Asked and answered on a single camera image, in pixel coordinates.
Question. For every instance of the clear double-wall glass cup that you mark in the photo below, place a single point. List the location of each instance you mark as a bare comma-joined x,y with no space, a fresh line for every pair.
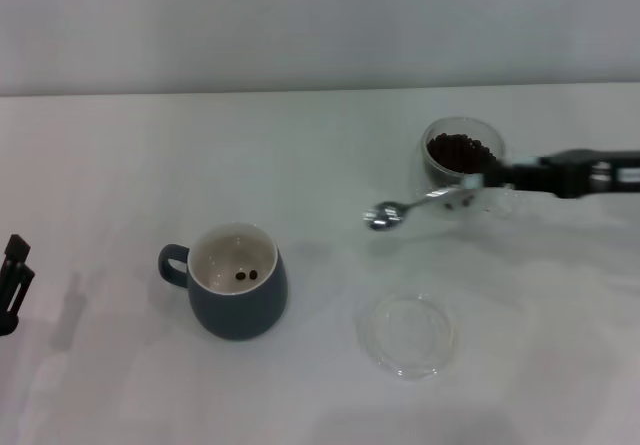
420,175

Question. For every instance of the pile of coffee beans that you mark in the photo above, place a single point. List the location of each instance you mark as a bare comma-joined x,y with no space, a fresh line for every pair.
457,155

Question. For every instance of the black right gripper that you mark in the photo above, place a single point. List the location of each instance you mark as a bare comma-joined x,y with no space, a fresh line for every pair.
620,177

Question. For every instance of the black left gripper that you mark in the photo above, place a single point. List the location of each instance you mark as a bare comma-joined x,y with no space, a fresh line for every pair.
7,325

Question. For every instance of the dark blue ceramic mug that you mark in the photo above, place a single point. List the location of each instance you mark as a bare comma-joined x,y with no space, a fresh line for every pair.
240,310

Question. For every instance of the clear glass saucer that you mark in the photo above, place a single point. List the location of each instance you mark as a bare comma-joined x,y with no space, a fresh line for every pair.
405,335

